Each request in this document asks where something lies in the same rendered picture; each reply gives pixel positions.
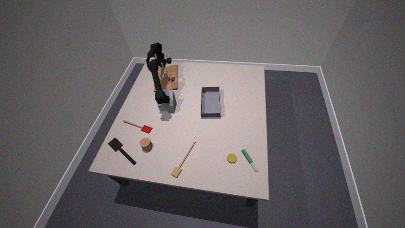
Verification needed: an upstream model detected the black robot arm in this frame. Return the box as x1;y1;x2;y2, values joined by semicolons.
146;42;169;104

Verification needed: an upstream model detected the yellow round disc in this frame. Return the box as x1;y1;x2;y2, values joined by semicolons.
227;153;237;163

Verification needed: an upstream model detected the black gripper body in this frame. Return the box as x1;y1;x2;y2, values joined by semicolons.
157;56;172;64

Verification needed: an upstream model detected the brown wooden board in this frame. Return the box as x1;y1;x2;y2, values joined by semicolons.
157;64;178;90

